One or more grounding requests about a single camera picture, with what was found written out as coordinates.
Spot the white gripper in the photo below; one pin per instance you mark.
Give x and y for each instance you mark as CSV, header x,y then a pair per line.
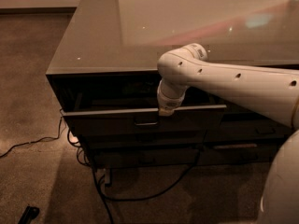
x,y
169,104

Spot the dark drawer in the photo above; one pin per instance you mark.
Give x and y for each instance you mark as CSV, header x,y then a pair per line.
x,y
141,158
137,115
246,127
144,139
237,155

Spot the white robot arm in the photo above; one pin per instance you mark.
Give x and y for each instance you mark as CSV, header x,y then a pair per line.
x,y
271,92

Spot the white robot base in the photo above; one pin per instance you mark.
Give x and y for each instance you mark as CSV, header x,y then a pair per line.
x,y
280,200

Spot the dark drawer cabinet glass top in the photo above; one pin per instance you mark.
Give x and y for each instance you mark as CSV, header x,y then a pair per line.
x,y
110,50

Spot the black object on floor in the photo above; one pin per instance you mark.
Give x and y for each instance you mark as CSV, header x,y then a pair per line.
x,y
30,213

